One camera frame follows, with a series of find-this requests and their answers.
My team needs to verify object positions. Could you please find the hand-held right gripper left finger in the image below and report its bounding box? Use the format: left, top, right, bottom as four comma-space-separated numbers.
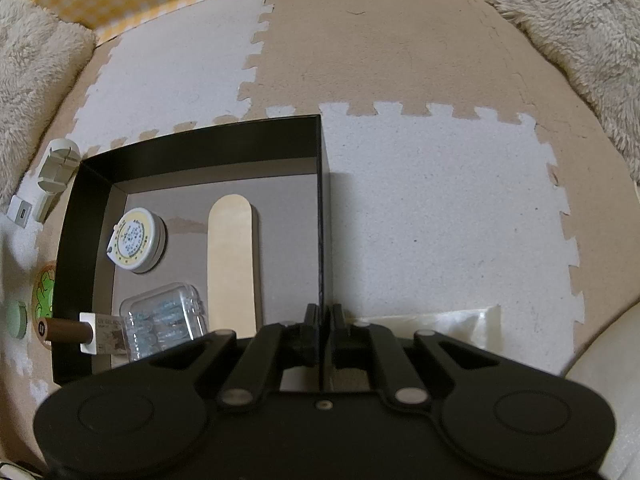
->
145, 304, 321, 408

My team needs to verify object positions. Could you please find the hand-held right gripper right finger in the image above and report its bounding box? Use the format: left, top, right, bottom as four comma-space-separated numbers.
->
322, 304, 496, 406

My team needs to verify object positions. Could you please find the foam puzzle floor mat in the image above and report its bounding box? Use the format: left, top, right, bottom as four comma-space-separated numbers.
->
0, 0, 640, 411

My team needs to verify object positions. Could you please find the pale green round disc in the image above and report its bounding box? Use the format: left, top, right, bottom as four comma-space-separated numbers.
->
5, 301, 29, 339

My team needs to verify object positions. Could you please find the round white tape measure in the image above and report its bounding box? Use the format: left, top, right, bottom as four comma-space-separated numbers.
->
107, 207, 169, 275

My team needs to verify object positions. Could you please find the clear plastic wrapper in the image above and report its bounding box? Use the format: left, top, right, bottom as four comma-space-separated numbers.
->
345, 304, 503, 352

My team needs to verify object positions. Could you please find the brown tube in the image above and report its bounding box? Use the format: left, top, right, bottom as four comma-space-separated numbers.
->
37, 316, 94, 345

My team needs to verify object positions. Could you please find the small printed white box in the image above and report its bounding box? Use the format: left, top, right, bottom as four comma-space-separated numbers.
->
80, 312, 129, 356

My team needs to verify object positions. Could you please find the white charger adapter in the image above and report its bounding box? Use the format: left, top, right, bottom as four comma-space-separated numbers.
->
9, 196, 36, 226

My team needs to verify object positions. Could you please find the clear plastic case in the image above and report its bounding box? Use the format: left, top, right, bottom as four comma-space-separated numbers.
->
120, 282, 209, 362

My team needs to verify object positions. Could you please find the brown coaster with green bear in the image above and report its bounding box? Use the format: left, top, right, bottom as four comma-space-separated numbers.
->
31, 260, 59, 349

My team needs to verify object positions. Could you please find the fluffy white pillow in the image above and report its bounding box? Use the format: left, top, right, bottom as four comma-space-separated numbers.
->
0, 0, 99, 202
477, 0, 640, 187

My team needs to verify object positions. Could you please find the grey watch band tool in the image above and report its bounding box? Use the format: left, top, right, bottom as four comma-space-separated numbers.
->
32, 139, 82, 225

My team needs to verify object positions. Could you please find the wooden stick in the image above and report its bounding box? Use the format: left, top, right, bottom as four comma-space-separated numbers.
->
206, 195, 264, 339

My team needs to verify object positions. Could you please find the person's cream trouser leg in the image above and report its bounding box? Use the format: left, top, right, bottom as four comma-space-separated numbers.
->
564, 300, 640, 480

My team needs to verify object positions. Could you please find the black cardboard box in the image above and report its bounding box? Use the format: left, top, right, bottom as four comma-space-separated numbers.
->
52, 115, 332, 392

